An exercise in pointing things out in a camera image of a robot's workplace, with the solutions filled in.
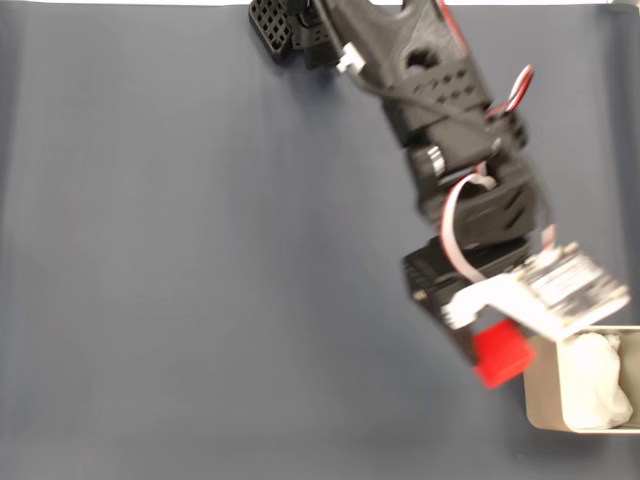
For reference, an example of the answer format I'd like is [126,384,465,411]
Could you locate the white cable connector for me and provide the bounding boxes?
[335,42,366,74]

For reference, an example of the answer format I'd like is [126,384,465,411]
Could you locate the beige open box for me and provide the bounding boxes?
[520,324,640,435]

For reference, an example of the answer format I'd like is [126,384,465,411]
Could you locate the red white servo cable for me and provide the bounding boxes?
[485,63,536,120]
[438,161,501,282]

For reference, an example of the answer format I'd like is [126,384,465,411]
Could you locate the white crumpled tissue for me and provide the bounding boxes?
[562,331,635,431]

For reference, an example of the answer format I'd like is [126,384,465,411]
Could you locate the red cube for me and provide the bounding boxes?
[470,320,538,391]

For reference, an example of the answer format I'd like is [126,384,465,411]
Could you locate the white camera board mount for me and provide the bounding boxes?
[443,241,632,343]

